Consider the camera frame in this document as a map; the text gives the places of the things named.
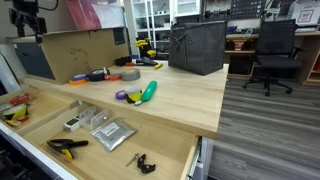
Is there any black yellow spring clamp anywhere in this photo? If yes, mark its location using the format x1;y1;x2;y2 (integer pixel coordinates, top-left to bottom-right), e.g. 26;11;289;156
47;139;89;159

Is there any clear plastic tray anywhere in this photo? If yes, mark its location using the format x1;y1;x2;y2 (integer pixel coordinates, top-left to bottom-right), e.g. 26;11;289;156
77;106;111;130

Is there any black office chair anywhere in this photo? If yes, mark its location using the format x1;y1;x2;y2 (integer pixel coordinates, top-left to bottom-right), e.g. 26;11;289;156
243;19;302;96

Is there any black metal clamp bracket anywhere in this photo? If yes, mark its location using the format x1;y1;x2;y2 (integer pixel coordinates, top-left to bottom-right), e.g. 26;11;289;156
126;153;156;174

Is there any white handheld device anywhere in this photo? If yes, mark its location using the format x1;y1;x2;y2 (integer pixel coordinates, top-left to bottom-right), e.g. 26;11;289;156
64;118;80;132

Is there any green plastic tube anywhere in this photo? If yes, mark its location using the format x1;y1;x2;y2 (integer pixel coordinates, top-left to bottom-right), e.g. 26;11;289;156
134;81;157;106

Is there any purple tape roll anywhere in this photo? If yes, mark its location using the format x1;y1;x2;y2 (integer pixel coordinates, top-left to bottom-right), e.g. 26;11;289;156
115;90;126;100

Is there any orange blue tape stack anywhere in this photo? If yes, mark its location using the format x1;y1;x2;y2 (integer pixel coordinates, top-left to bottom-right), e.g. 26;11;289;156
69;74;87;85

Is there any dark grey fabric bag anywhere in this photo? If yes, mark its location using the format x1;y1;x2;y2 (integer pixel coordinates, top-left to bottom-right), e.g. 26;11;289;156
168;21;227;75

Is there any orange tape roll flat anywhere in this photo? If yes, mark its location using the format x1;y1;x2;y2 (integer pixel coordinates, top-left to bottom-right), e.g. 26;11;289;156
109;73;121;81

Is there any white wooden open drawer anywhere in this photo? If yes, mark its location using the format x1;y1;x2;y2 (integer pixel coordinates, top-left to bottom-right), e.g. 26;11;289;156
1;87;198;180

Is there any yellow clamp on table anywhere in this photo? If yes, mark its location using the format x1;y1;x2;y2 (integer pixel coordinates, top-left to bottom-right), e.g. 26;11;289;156
135;38;157;58

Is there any grey duct tape roll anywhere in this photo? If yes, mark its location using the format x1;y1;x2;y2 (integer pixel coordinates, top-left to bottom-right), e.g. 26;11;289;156
121;68;140;81

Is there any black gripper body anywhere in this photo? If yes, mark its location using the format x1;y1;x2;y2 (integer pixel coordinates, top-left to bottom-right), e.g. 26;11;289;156
9;0;47;34

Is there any small glue bottle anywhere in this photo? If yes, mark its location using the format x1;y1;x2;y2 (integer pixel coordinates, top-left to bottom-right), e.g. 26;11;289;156
103;67;109;80

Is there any black yellow hazard tape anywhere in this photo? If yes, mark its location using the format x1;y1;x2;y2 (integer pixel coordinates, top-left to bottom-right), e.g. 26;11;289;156
125;85;142;103

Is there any yellow tape roll in drawer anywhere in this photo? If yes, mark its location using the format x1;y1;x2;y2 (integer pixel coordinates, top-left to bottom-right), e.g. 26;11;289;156
3;104;28;120

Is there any black tape roll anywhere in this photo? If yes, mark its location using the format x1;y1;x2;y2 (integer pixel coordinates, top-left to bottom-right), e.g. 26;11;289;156
87;69;110;82

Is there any silver foil bag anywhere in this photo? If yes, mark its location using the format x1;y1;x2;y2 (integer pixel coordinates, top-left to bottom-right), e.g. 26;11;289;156
91;118;137;152

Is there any small red masking tape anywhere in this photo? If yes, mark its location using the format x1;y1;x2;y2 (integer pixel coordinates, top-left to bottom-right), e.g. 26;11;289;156
17;116;29;123

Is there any white shelving cabinet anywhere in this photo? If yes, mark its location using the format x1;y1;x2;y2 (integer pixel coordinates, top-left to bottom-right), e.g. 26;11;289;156
123;0;201;58

